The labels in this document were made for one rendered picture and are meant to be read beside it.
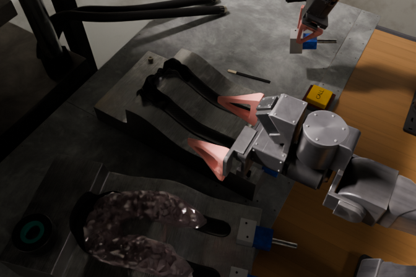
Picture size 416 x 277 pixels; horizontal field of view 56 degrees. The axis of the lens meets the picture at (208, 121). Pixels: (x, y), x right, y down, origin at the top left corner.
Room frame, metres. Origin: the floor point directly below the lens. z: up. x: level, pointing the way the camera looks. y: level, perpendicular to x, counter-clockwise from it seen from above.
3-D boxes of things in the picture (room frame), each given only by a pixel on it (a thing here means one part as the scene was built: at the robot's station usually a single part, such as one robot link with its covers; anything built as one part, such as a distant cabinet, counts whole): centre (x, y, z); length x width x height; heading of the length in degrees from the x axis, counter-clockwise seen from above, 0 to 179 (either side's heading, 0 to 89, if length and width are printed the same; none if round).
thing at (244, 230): (0.31, -0.13, 0.85); 0.13 x 0.05 x 0.05; 76
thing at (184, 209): (0.32, 0.14, 0.90); 0.26 x 0.18 x 0.08; 76
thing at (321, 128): (0.27, -0.18, 1.24); 0.12 x 0.09 x 0.12; 60
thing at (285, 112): (0.32, -0.09, 1.25); 0.07 x 0.06 x 0.11; 150
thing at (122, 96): (0.66, 0.04, 0.87); 0.50 x 0.26 x 0.14; 59
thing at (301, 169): (0.29, -0.15, 1.21); 0.07 x 0.06 x 0.07; 60
